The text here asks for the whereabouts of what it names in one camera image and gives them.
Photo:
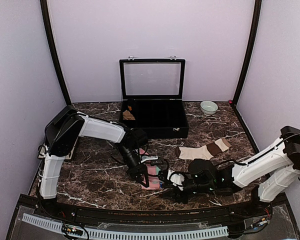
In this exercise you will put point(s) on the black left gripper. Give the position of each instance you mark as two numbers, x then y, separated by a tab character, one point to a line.
135	172

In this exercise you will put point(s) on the beige and brown sock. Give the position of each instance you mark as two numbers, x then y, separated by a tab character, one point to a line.
205	152

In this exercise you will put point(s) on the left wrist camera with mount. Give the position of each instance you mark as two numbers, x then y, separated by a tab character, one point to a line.
152	160

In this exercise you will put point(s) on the white slotted cable duct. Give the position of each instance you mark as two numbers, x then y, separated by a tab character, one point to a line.
113	231

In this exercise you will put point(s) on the small green circuit board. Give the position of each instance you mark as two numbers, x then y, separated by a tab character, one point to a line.
71	230

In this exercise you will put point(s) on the glass-panel black box lid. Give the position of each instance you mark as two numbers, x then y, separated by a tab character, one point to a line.
152	78

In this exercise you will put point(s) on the black right corner post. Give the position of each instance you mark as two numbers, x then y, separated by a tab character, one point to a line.
249	51

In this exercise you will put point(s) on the beige rolled sock in box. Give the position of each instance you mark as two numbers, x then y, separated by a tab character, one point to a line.
128	116

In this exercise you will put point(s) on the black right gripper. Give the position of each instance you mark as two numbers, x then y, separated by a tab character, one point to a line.
176	195

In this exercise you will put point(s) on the black corner post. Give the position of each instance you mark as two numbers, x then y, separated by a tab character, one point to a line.
53	51
249	51

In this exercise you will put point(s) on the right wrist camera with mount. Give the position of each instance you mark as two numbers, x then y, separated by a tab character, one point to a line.
174	178

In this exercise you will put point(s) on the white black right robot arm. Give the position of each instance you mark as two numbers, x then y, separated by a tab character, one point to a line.
281	159

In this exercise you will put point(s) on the black front rail frame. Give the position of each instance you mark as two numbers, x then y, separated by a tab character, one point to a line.
245	220

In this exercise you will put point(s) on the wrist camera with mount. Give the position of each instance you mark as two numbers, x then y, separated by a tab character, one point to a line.
174	178
152	160

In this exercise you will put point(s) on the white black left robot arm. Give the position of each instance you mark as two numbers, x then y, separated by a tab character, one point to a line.
70	127

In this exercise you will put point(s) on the black compartment storage box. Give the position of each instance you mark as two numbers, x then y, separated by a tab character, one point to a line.
159	118

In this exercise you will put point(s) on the floral square ceramic plate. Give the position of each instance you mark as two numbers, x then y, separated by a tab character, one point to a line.
71	152

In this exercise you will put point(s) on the black left corner post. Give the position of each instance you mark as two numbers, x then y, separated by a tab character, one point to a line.
53	51

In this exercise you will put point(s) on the pink patterned sock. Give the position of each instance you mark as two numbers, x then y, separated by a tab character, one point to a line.
154	182

